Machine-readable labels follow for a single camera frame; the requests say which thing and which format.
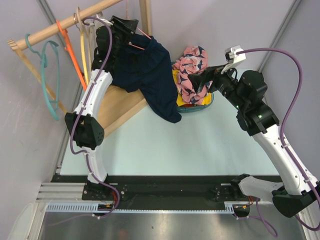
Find yellow hanger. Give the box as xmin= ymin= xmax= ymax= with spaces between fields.
xmin=80 ymin=29 xmax=89 ymax=85

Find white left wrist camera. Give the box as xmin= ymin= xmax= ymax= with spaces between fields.
xmin=92 ymin=16 xmax=113 ymax=27

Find yellow garment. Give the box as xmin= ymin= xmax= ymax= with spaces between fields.
xmin=172 ymin=70 xmax=214 ymax=107

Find beige wooden hanger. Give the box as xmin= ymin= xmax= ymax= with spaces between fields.
xmin=73 ymin=7 xmax=95 ymax=51

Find wooden clothes rack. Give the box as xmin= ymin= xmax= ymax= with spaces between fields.
xmin=7 ymin=0 xmax=147 ymax=137

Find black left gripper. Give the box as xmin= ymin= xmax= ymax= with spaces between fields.
xmin=108 ymin=16 xmax=139 ymax=57

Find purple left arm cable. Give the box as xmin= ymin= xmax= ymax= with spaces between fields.
xmin=69 ymin=16 xmax=121 ymax=206

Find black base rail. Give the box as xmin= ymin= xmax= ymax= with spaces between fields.
xmin=49 ymin=174 xmax=286 ymax=211

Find teal laundry basket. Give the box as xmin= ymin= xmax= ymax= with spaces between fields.
xmin=170 ymin=60 xmax=215 ymax=115

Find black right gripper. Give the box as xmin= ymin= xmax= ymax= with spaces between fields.
xmin=187 ymin=61 xmax=246 ymax=111

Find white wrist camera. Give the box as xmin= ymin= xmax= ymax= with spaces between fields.
xmin=92 ymin=16 xmax=113 ymax=27
xmin=221 ymin=45 xmax=246 ymax=74

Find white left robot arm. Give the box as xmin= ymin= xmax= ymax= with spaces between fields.
xmin=64 ymin=16 xmax=138 ymax=200

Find orange hanger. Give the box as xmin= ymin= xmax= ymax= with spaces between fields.
xmin=56 ymin=20 xmax=87 ymax=90

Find grey slotted cable duct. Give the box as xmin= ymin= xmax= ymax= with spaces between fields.
xmin=45 ymin=202 xmax=237 ymax=214

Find pink wire hanger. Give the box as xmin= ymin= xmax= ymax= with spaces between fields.
xmin=125 ymin=0 xmax=152 ymax=51

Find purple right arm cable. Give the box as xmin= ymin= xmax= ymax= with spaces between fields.
xmin=236 ymin=47 xmax=320 ymax=232

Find pink patterned garment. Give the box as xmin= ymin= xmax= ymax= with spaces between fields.
xmin=171 ymin=45 xmax=213 ymax=105

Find teal hanger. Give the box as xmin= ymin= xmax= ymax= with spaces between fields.
xmin=24 ymin=33 xmax=61 ymax=121

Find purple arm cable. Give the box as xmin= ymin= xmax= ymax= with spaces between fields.
xmin=236 ymin=47 xmax=320 ymax=232
xmin=69 ymin=16 xmax=121 ymax=206

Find navy blue shorts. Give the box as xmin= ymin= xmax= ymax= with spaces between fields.
xmin=112 ymin=34 xmax=182 ymax=124

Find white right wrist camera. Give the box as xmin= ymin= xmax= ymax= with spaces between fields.
xmin=221 ymin=45 xmax=246 ymax=74

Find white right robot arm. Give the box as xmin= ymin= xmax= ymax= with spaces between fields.
xmin=188 ymin=65 xmax=316 ymax=218

